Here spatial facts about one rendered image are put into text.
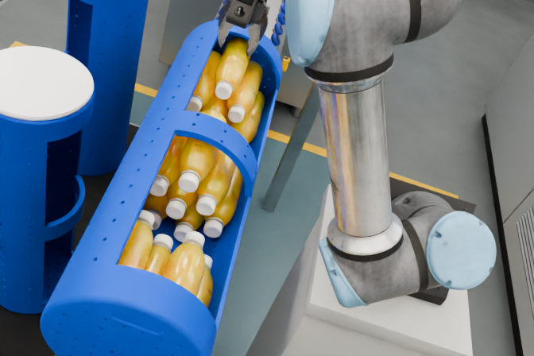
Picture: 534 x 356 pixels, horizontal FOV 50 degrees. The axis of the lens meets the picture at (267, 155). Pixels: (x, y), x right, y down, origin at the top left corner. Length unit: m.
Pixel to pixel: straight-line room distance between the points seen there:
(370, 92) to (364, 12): 0.11
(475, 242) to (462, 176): 2.60
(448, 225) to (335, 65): 0.33
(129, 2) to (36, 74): 0.54
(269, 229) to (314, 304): 1.62
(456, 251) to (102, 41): 1.46
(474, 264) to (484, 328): 1.95
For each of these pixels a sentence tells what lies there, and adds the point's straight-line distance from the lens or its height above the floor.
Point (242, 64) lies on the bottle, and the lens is 1.47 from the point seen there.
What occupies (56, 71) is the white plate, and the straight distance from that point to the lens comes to 1.57.
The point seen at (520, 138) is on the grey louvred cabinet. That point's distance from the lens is 3.41.
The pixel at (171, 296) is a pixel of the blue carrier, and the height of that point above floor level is 1.23.
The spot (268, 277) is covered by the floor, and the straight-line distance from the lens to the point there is 2.53.
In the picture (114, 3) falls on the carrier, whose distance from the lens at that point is 1.97.
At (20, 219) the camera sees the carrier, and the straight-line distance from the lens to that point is 1.72.
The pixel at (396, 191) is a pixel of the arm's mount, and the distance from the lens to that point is 1.13.
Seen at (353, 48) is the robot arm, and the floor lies 1.67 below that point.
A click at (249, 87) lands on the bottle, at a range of 1.48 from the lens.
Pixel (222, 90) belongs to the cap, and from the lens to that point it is 1.39.
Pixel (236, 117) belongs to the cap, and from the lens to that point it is 1.43.
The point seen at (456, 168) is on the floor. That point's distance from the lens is 3.56.
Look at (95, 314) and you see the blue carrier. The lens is 0.96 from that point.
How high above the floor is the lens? 2.01
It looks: 42 degrees down
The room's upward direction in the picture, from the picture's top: 21 degrees clockwise
